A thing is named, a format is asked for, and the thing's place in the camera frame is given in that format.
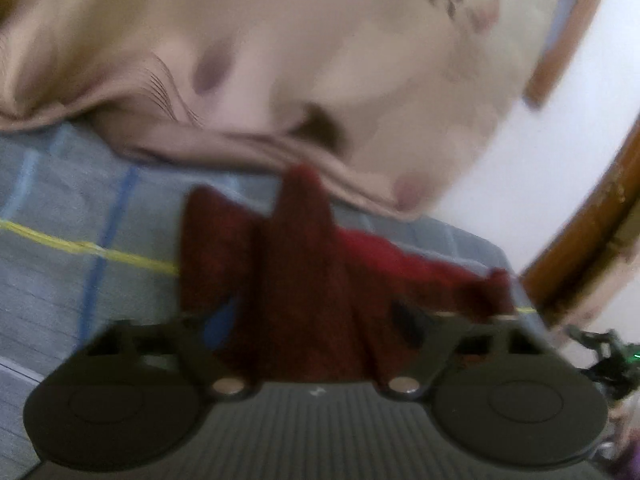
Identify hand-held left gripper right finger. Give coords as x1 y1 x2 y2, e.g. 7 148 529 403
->
382 305 546 403

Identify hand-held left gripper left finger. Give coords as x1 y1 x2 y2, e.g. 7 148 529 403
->
86 305 248 402

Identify dark red knit sweater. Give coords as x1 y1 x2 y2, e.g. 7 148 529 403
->
177 162 526 386

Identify grey plaid bed sheet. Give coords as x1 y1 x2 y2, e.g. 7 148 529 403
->
0 122 538 480

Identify beige blanket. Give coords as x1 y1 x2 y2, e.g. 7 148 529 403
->
0 0 581 221

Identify wooden door frame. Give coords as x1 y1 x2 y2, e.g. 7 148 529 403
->
520 122 640 323

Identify wooden window frame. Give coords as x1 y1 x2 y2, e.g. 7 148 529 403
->
524 0 617 108

